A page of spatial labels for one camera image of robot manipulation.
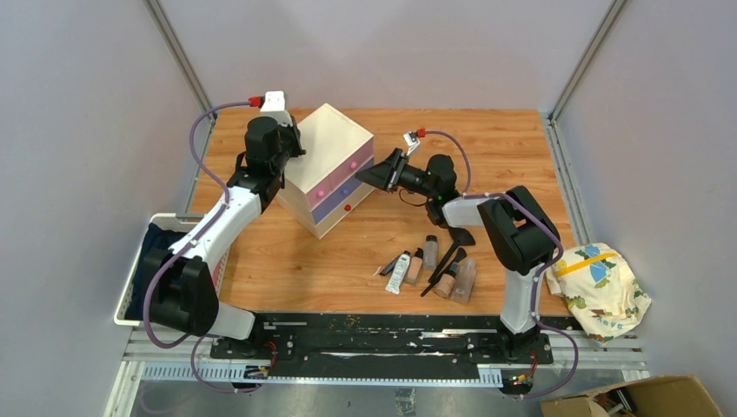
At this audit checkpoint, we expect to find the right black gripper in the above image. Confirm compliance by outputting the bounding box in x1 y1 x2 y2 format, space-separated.
357 148 438 199

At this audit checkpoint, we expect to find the pink drawer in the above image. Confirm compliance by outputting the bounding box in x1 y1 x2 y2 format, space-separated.
330 139 375 187

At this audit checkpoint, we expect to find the white mini drawer cabinet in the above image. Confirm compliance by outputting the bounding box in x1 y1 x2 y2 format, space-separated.
276 103 375 239

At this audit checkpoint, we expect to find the square beige foundation bottle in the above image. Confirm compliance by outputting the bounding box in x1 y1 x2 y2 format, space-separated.
403 248 424 286

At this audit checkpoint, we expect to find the round beige foundation bottle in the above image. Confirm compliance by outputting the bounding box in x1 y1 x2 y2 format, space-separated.
434 261 460 299

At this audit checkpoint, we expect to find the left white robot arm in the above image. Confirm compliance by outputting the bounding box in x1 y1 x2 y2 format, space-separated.
143 110 306 359

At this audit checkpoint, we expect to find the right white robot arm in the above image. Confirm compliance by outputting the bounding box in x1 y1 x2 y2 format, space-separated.
355 149 561 363

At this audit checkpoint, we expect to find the thin black makeup brush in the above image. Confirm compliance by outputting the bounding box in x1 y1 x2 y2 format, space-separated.
421 248 467 297

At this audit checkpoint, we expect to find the small clear bottle black cap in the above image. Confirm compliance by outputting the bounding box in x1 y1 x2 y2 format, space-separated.
422 235 439 270

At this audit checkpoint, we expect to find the black mascara tube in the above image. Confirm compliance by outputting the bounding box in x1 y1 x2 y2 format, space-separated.
378 254 403 276

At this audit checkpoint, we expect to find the white cosmetic tube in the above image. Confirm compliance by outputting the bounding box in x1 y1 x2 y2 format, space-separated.
385 251 411 295

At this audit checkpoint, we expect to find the white perforated basket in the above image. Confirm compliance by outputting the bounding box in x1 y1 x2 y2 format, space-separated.
113 212 230 327

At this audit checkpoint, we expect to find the clear square bottle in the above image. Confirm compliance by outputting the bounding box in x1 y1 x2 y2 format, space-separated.
450 258 477 305

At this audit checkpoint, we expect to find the dark blue cloth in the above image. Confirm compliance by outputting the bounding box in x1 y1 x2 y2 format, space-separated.
124 223 186 321

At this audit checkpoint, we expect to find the printed cream cloth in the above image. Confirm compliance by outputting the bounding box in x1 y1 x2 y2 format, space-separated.
544 243 652 345

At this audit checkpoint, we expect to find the cardboard box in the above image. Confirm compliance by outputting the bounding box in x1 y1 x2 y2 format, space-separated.
541 375 723 416

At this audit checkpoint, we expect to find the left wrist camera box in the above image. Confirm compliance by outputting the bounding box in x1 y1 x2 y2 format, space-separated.
260 90 295 127

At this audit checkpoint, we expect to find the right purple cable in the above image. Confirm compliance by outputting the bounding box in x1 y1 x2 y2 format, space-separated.
415 128 581 401

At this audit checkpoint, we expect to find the purple cable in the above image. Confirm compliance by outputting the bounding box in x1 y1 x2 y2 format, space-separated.
415 128 581 401
142 96 263 396

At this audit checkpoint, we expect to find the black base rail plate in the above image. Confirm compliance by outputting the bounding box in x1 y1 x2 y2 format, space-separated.
209 312 554 387

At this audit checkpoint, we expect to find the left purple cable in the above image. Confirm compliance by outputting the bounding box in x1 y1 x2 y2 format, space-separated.
142 96 263 396

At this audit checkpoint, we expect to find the white slotted cable duct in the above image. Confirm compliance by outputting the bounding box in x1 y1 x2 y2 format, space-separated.
141 360 505 387

